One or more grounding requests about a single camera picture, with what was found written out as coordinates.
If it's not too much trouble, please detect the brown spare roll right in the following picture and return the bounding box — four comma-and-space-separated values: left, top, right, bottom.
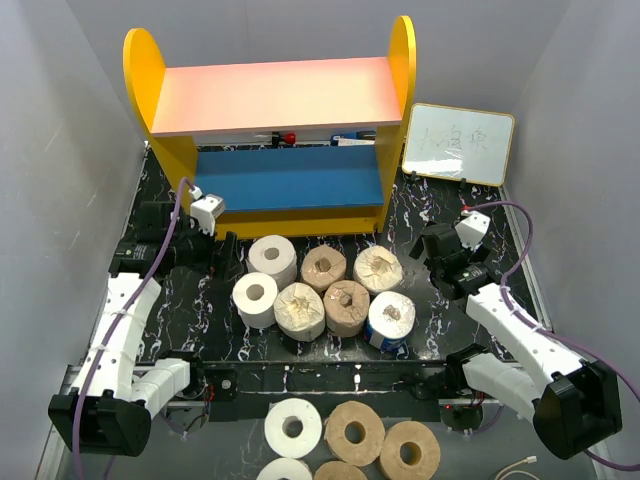
379, 421, 441, 480

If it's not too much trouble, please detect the blue wrapped white roll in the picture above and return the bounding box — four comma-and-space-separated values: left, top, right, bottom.
364, 291, 416, 352

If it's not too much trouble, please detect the brown spare roll middle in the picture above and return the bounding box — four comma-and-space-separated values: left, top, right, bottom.
325, 401, 385, 467

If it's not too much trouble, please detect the white spare roll bottom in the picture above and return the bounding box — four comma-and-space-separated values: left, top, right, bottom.
256, 458, 313, 480

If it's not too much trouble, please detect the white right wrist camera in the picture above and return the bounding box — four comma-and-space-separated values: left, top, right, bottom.
454, 209, 491, 251

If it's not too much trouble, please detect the blue whiteboard eraser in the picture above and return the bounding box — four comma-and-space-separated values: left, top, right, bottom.
330, 130, 376, 146

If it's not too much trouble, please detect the small whiteboard yellow frame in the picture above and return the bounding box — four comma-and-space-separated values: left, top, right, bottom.
402, 103, 515, 187

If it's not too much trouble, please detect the yellow shelf with coloured boards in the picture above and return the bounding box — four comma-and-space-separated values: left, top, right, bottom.
122, 15, 417, 238

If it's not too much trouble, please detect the cream roll front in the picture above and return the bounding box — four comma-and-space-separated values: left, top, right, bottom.
273, 282, 326, 342

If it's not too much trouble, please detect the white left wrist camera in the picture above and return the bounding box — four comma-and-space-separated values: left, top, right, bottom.
189, 186, 226, 237

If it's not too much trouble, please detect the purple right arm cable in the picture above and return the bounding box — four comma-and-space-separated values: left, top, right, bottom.
464, 200, 640, 471

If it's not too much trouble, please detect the brown spare roll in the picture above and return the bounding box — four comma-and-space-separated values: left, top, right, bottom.
313, 461, 367, 480
325, 401, 385, 467
379, 421, 441, 480

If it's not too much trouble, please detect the white cable with connector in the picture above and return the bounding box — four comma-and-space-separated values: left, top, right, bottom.
494, 455, 539, 480

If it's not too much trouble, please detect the white spare roll foreground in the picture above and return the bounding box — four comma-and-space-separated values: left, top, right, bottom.
264, 398, 323, 459

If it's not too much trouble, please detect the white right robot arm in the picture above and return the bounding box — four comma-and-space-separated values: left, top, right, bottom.
410, 213, 622, 459

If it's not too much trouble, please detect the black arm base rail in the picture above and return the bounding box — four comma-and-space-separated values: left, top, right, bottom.
164, 362, 501, 426

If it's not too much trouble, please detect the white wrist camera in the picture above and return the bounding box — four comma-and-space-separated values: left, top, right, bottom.
189, 186, 226, 237
454, 209, 491, 251

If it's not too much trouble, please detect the cream roll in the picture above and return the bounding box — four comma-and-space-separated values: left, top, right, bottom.
273, 282, 326, 342
353, 245, 403, 295

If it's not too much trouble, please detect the brown spare roll bottom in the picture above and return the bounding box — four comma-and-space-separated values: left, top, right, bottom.
313, 461, 367, 480

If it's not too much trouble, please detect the red black marker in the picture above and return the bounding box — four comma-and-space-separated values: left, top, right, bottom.
271, 132, 296, 147

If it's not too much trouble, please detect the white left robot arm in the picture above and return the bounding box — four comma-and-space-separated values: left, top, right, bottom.
48, 195, 239, 457

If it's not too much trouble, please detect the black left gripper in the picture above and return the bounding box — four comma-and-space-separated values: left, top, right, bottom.
167, 215, 243, 281

